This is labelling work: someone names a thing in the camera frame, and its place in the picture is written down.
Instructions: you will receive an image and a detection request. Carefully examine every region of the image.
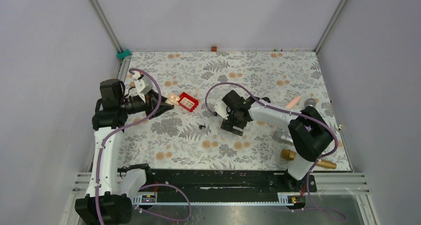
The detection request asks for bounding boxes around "beige earbud charging case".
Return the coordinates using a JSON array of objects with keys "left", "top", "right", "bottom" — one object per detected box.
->
[{"left": 165, "top": 93, "right": 180, "bottom": 106}]

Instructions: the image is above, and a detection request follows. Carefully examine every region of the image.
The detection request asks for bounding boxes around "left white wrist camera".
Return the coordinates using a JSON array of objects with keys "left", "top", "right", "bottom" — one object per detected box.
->
[{"left": 133, "top": 72, "right": 153, "bottom": 102}]

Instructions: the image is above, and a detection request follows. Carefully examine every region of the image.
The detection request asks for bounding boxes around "floral patterned mat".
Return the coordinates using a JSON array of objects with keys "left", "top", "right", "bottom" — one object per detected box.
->
[{"left": 118, "top": 51, "right": 339, "bottom": 170}]

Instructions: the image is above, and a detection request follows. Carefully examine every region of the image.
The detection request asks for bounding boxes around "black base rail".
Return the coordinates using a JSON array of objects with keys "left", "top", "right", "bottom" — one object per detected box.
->
[{"left": 118, "top": 164, "right": 318, "bottom": 205}]

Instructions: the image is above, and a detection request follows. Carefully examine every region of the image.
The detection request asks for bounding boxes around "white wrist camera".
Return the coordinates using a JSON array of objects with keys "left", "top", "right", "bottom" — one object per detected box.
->
[
  {"left": 214, "top": 101, "right": 230, "bottom": 120},
  {"left": 133, "top": 72, "right": 153, "bottom": 102}
]

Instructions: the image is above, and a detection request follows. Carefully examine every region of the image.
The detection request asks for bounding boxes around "black earbud charging case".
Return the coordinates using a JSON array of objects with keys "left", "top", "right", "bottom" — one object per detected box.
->
[{"left": 260, "top": 97, "right": 271, "bottom": 103}]

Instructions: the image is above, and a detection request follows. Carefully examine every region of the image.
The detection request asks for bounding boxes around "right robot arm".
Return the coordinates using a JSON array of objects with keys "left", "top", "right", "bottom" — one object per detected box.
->
[{"left": 214, "top": 90, "right": 334, "bottom": 191}]

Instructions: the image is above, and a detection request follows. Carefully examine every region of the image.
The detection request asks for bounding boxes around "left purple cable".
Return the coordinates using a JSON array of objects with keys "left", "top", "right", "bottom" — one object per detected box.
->
[{"left": 94, "top": 68, "right": 193, "bottom": 225}]

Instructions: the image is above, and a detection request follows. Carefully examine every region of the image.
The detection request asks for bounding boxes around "red plastic basket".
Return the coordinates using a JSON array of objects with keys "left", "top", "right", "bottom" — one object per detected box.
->
[{"left": 178, "top": 92, "right": 199, "bottom": 112}]

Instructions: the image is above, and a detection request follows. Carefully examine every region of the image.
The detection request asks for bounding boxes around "pink toy microphone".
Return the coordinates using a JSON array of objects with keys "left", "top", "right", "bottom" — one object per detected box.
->
[{"left": 285, "top": 95, "right": 302, "bottom": 109}]

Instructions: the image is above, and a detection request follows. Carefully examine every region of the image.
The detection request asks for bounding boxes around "gold microphone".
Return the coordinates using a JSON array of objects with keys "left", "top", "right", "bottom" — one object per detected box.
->
[{"left": 281, "top": 149, "right": 337, "bottom": 169}]

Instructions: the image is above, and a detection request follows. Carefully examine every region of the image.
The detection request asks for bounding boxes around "silver microphone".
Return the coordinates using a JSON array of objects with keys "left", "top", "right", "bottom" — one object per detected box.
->
[{"left": 272, "top": 130, "right": 293, "bottom": 145}]

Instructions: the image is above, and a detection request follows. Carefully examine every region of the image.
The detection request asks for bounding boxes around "purple glitter microphone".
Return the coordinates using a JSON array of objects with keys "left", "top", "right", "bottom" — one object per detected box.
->
[{"left": 304, "top": 98, "right": 317, "bottom": 108}]

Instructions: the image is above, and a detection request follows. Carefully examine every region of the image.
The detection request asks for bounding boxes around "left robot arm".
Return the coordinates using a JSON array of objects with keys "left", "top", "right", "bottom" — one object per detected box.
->
[{"left": 75, "top": 76, "right": 174, "bottom": 225}]

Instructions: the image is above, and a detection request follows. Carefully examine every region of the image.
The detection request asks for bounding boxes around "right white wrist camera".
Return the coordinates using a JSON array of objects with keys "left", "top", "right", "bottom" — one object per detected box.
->
[{"left": 214, "top": 101, "right": 230, "bottom": 120}]

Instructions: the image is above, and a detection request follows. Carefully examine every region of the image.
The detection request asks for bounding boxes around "teal block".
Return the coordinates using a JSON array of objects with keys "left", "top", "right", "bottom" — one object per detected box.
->
[{"left": 116, "top": 49, "right": 131, "bottom": 60}]

